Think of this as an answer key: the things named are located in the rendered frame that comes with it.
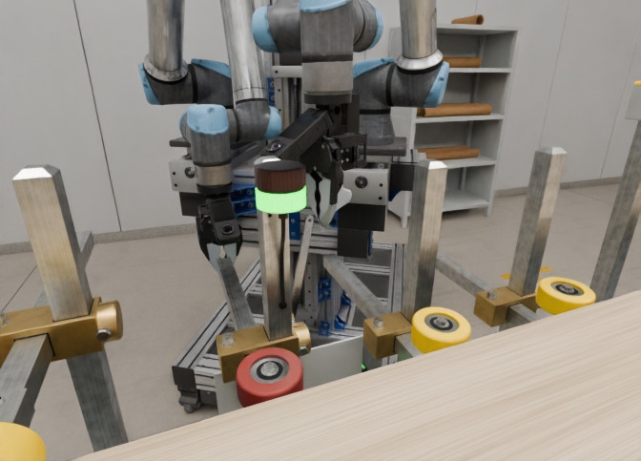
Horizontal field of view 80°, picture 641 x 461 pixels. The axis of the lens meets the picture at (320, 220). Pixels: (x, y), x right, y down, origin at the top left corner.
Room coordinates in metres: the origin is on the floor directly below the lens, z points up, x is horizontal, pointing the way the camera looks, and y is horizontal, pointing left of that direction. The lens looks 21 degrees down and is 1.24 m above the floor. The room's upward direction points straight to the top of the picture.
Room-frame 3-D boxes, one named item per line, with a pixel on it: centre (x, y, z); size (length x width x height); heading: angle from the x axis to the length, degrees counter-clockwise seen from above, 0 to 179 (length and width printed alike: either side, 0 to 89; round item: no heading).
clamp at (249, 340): (0.47, 0.08, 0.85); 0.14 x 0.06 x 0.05; 111
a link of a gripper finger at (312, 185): (0.62, -0.01, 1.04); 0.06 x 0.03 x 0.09; 132
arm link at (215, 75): (1.27, 0.34, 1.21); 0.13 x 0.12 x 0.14; 118
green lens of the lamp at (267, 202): (0.44, 0.05, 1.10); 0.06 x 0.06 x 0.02
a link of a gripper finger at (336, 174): (0.58, -0.01, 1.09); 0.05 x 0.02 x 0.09; 42
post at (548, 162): (0.67, -0.40, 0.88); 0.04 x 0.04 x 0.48; 21
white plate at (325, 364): (0.52, 0.05, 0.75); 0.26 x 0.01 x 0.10; 111
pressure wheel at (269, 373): (0.37, 0.06, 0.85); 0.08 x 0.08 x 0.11
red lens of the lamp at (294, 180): (0.44, 0.05, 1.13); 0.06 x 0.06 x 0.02
